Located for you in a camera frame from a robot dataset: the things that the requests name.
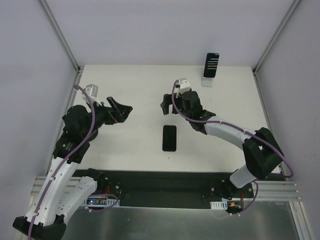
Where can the blue edged black phone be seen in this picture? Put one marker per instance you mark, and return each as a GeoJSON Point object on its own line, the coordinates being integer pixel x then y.
{"type": "Point", "coordinates": [211, 65]}

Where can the black round stand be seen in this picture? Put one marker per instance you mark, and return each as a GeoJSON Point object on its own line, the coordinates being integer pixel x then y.
{"type": "Point", "coordinates": [93, 135]}

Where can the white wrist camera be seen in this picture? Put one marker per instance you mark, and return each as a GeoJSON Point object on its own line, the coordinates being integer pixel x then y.
{"type": "Point", "coordinates": [92, 91]}
{"type": "Point", "coordinates": [181, 86]}

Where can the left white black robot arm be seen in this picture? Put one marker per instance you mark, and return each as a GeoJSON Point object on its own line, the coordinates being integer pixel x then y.
{"type": "Point", "coordinates": [47, 219]}

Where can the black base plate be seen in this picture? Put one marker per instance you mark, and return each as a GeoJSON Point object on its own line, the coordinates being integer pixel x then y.
{"type": "Point", "coordinates": [156, 189]}

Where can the left white cable duct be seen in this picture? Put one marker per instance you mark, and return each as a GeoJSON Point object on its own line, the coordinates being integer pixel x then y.
{"type": "Point", "coordinates": [101, 202]}

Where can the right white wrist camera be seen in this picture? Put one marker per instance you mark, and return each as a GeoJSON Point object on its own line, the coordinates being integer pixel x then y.
{"type": "Point", "coordinates": [181, 86]}

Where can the left aluminium frame post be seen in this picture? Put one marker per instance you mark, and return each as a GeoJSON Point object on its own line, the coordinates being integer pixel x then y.
{"type": "Point", "coordinates": [59, 34]}

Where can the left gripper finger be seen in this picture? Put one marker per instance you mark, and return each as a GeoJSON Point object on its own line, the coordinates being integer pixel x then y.
{"type": "Point", "coordinates": [122, 112]}
{"type": "Point", "coordinates": [116, 107]}

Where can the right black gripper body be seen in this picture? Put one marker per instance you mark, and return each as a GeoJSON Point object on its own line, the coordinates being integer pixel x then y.
{"type": "Point", "coordinates": [173, 100]}

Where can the white cable duct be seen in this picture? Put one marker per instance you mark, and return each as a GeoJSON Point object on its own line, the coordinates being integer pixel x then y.
{"type": "Point", "coordinates": [219, 205]}
{"type": "Point", "coordinates": [101, 202]}

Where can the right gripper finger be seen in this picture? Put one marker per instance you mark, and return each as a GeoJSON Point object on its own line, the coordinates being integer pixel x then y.
{"type": "Point", "coordinates": [166, 102]}
{"type": "Point", "coordinates": [175, 110]}

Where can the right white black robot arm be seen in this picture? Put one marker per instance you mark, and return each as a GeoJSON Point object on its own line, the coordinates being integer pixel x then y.
{"type": "Point", "coordinates": [261, 151]}

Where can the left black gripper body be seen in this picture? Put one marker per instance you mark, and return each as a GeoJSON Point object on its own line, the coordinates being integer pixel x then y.
{"type": "Point", "coordinates": [113, 109]}

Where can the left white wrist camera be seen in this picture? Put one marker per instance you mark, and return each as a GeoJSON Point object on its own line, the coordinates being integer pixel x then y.
{"type": "Point", "coordinates": [92, 91]}

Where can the aluminium frame post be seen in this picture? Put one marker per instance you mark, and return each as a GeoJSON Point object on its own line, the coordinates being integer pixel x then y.
{"type": "Point", "coordinates": [280, 28]}
{"type": "Point", "coordinates": [59, 34]}

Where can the black phone centre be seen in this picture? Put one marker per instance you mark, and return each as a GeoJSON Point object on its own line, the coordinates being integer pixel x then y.
{"type": "Point", "coordinates": [169, 138]}

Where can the right aluminium frame post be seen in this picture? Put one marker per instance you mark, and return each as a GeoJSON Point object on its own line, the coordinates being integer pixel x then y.
{"type": "Point", "coordinates": [280, 28]}

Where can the white phone stand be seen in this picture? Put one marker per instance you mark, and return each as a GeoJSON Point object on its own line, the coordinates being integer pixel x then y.
{"type": "Point", "coordinates": [207, 81]}

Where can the right white cable duct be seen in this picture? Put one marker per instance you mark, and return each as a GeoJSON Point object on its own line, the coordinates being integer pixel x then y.
{"type": "Point", "coordinates": [219, 205]}

